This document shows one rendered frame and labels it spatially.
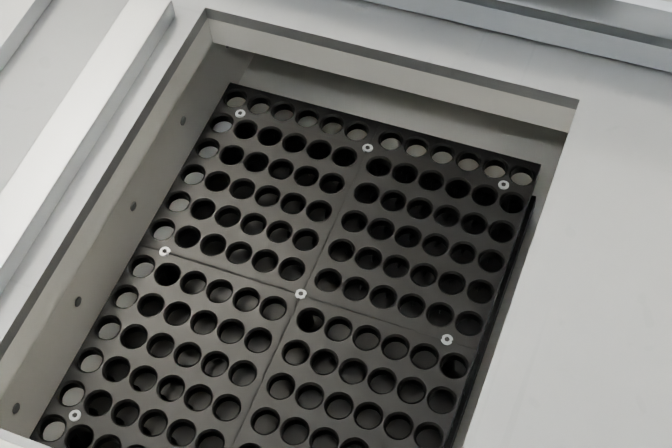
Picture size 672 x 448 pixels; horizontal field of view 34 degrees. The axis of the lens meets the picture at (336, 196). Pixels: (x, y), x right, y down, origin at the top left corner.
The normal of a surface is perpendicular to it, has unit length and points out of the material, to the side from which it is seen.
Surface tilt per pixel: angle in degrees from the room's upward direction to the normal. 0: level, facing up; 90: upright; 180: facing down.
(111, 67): 0
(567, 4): 90
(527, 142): 0
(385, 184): 0
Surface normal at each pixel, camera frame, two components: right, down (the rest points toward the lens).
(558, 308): -0.07, -0.57
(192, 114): 0.93, 0.26
